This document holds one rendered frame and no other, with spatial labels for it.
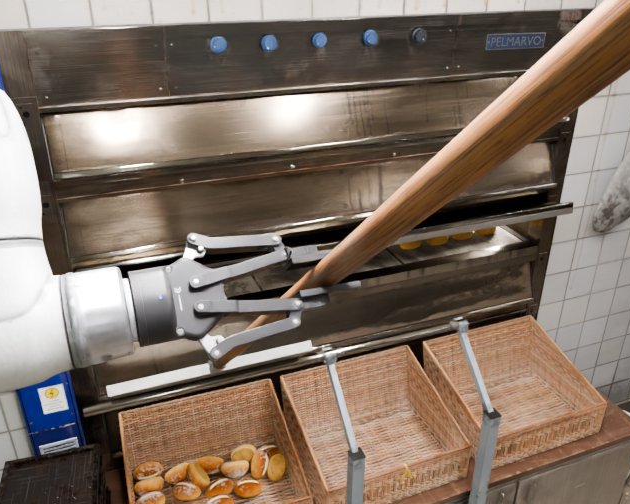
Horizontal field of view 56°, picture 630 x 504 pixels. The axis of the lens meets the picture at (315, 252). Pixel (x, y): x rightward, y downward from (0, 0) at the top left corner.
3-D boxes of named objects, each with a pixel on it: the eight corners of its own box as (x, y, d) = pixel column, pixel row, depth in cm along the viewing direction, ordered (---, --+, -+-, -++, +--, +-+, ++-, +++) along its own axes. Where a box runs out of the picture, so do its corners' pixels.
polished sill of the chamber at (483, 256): (86, 334, 198) (84, 324, 196) (527, 248, 256) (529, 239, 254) (87, 344, 193) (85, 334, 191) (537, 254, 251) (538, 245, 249)
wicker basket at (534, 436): (414, 393, 257) (419, 339, 244) (521, 363, 275) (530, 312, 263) (482, 474, 216) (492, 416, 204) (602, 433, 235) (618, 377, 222)
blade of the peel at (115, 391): (313, 350, 167) (310, 340, 167) (107, 397, 149) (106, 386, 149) (283, 363, 200) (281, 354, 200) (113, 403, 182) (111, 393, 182)
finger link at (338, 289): (299, 290, 62) (300, 297, 62) (360, 280, 64) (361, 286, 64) (292, 296, 65) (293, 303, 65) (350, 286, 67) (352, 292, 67)
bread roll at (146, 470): (160, 456, 213) (161, 463, 207) (163, 472, 214) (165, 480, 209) (131, 465, 210) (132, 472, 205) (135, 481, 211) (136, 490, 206)
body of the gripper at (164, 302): (124, 277, 62) (211, 263, 66) (138, 357, 61) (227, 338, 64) (123, 258, 56) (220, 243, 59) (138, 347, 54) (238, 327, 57)
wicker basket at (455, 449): (278, 430, 237) (276, 374, 224) (403, 395, 255) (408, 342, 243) (325, 528, 196) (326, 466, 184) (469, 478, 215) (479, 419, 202)
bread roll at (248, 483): (262, 483, 211) (262, 472, 209) (263, 498, 205) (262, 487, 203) (234, 485, 210) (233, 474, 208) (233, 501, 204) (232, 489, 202)
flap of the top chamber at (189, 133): (55, 181, 167) (41, 109, 164) (561, 123, 225) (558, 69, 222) (54, 180, 163) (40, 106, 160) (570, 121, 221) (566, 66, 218)
